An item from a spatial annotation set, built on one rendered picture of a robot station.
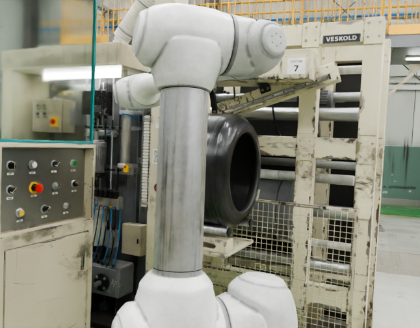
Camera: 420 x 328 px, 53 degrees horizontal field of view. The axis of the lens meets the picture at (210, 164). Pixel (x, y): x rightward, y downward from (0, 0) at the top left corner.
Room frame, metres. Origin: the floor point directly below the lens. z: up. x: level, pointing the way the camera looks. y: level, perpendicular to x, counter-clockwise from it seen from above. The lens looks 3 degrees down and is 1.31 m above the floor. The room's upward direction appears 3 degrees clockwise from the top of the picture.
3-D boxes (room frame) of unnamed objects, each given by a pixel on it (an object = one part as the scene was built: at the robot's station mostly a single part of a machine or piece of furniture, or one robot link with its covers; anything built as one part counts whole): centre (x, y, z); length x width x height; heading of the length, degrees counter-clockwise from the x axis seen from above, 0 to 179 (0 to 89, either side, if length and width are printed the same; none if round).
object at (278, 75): (2.33, -0.25, 1.71); 0.61 x 0.25 x 0.15; 64
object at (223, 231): (1.99, 0.05, 0.90); 0.35 x 0.05 x 0.05; 64
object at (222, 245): (2.00, 0.06, 0.83); 0.36 x 0.09 x 0.06; 64
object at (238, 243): (2.12, -0.01, 0.80); 0.37 x 0.36 x 0.02; 154
